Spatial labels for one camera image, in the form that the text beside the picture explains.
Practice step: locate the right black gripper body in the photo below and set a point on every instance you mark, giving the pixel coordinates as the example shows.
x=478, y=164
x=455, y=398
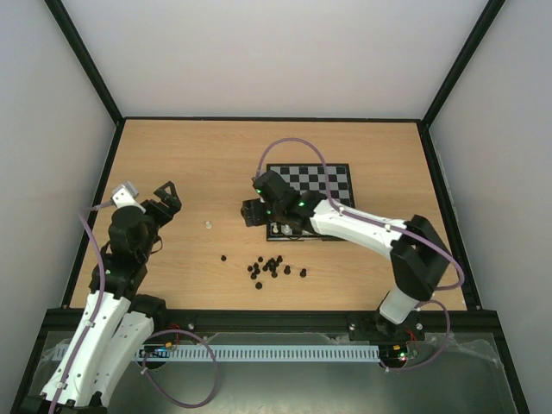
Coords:
x=252, y=211

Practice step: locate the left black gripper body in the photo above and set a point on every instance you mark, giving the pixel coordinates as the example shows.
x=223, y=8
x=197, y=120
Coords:
x=165, y=215

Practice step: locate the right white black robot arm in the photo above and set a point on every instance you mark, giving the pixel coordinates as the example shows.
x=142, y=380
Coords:
x=418, y=255

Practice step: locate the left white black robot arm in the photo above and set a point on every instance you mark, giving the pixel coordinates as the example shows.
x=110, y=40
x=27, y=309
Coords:
x=117, y=319

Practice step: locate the black grey chess board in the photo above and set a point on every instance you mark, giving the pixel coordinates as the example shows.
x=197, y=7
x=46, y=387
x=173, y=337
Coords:
x=310, y=177

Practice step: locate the clear plastic sheet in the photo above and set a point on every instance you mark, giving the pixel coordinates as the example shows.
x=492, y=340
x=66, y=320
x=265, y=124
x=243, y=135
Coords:
x=463, y=352

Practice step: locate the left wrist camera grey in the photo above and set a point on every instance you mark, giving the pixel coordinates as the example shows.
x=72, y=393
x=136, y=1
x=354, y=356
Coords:
x=124, y=195

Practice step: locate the white slotted cable duct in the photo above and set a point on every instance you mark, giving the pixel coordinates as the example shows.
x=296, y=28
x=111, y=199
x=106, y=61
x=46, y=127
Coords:
x=270, y=353

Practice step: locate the black aluminium frame rail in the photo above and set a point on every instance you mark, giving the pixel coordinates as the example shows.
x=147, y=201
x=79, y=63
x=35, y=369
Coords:
x=358, y=323

